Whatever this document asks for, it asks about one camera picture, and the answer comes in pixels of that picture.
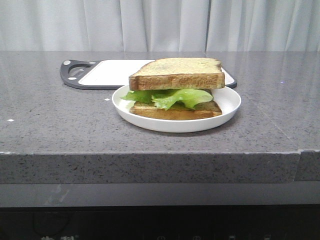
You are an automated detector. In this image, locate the grey curtain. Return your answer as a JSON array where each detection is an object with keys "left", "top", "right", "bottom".
[{"left": 0, "top": 0, "right": 320, "bottom": 52}]

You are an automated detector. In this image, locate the green lettuce leaf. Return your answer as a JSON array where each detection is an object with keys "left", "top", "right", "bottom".
[{"left": 121, "top": 88, "right": 214, "bottom": 110}]

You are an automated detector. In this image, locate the white round plate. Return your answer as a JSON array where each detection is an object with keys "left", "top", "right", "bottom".
[{"left": 112, "top": 85, "right": 242, "bottom": 133}]

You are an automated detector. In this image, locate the white cutting board black handle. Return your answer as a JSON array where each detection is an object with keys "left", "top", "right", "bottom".
[{"left": 60, "top": 59, "right": 237, "bottom": 90}]

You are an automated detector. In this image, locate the toasted bread slice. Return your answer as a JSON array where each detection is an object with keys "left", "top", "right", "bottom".
[
  {"left": 128, "top": 57, "right": 225, "bottom": 91},
  {"left": 129, "top": 101, "right": 222, "bottom": 121}
]

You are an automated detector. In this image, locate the black appliance panel below counter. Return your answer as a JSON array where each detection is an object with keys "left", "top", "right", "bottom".
[{"left": 0, "top": 204, "right": 320, "bottom": 240}]

